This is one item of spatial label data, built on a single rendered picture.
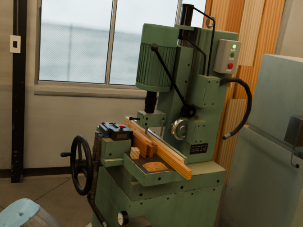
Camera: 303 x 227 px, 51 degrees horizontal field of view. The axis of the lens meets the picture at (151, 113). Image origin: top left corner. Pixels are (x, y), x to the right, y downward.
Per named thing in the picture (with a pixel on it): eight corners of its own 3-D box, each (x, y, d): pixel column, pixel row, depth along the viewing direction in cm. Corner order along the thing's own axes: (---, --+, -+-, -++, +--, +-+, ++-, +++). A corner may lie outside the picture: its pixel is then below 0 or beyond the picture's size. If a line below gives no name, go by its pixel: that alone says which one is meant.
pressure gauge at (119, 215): (116, 224, 145) (117, 208, 143) (123, 222, 147) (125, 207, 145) (121, 232, 140) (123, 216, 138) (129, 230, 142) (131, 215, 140)
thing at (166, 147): (124, 124, 191) (125, 116, 190) (127, 124, 192) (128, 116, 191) (179, 170, 142) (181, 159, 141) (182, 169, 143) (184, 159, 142)
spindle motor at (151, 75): (129, 84, 162) (136, 21, 153) (158, 84, 171) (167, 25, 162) (145, 93, 147) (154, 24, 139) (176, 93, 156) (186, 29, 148)
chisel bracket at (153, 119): (135, 125, 165) (137, 110, 163) (158, 124, 172) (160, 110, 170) (141, 131, 159) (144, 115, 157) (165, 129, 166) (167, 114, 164)
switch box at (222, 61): (212, 70, 160) (218, 38, 156) (227, 71, 165) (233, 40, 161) (220, 73, 155) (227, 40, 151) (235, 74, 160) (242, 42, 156)
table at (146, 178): (79, 136, 180) (80, 126, 178) (128, 133, 195) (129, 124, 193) (123, 190, 130) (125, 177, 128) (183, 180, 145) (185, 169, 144)
